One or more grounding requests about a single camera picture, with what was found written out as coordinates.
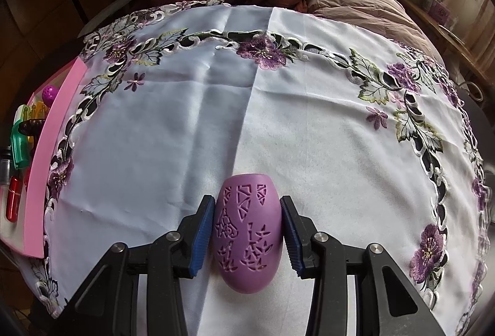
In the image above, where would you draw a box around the black filter cup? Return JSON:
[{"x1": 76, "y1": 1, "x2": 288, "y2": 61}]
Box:
[{"x1": 0, "y1": 146, "x2": 11, "y2": 188}]

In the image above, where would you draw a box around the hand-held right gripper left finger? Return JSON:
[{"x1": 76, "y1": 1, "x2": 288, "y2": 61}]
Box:
[{"x1": 48, "y1": 195, "x2": 216, "y2": 336}]

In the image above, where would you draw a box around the green plastic piece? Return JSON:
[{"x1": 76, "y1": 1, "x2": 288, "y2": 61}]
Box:
[{"x1": 10, "y1": 106, "x2": 32, "y2": 170}]

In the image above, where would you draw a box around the white plastic chair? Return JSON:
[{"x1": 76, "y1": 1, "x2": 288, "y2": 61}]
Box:
[{"x1": 77, "y1": 0, "x2": 145, "y2": 39}]

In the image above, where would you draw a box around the red glossy case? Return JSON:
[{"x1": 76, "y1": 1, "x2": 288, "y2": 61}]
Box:
[{"x1": 6, "y1": 176, "x2": 24, "y2": 223}]

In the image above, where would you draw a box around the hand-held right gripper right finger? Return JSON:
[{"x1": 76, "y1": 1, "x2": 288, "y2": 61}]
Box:
[{"x1": 280, "y1": 196, "x2": 445, "y2": 336}]

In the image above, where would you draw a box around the dark maroon gear piece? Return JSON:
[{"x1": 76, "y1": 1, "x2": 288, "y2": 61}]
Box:
[{"x1": 19, "y1": 119, "x2": 44, "y2": 136}]

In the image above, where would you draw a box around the white floral embroidered tablecloth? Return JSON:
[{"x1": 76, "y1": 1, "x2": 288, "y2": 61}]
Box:
[{"x1": 29, "y1": 0, "x2": 492, "y2": 336}]

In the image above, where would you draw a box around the small purple box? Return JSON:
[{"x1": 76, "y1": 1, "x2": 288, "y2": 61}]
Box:
[{"x1": 421, "y1": 0, "x2": 455, "y2": 28}]

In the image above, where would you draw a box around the wooden side table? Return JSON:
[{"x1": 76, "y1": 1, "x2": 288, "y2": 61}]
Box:
[{"x1": 394, "y1": 0, "x2": 495, "y2": 82}]

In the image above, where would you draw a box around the purple perforated vase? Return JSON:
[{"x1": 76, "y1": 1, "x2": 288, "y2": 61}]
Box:
[{"x1": 211, "y1": 173, "x2": 285, "y2": 295}]

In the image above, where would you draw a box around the dusty pink duvet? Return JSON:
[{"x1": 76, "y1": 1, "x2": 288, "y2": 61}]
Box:
[{"x1": 307, "y1": 0, "x2": 449, "y2": 70}]

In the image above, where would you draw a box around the pink cardboard box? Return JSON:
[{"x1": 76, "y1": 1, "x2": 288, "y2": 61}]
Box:
[{"x1": 0, "y1": 58, "x2": 89, "y2": 258}]

